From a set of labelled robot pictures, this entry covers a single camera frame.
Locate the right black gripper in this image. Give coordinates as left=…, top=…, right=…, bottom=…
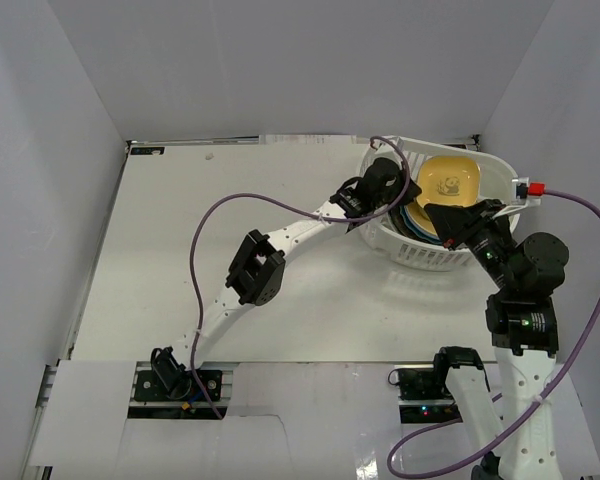
left=423, top=198, right=517, bottom=291

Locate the round yellow plate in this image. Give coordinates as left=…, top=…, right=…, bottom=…
left=405, top=202, right=437, bottom=237

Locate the dark red rimmed plate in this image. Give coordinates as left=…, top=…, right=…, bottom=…
left=388, top=207, right=418, bottom=240

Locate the square yellow panda dish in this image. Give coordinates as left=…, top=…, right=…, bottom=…
left=416, top=156, right=481, bottom=208

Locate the round blue plate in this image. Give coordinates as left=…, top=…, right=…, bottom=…
left=399, top=206, right=441, bottom=246

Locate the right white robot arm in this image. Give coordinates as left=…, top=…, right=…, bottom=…
left=425, top=199, right=569, bottom=479

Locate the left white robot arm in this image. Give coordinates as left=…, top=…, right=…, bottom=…
left=150, top=156, right=419, bottom=400

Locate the white plastic dish bin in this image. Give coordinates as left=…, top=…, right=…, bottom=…
left=358, top=136, right=517, bottom=272

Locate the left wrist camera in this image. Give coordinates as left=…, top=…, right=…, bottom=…
left=369, top=135, right=404, bottom=152

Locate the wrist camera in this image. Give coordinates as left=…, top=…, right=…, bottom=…
left=494, top=177, right=546, bottom=218
left=369, top=135, right=404, bottom=152

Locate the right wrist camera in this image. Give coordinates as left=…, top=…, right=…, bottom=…
left=494, top=177, right=546, bottom=218

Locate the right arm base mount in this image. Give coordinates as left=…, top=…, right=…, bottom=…
left=387, top=366, right=461, bottom=425

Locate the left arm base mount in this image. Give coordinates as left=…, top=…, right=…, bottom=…
left=127, top=369, right=227, bottom=420

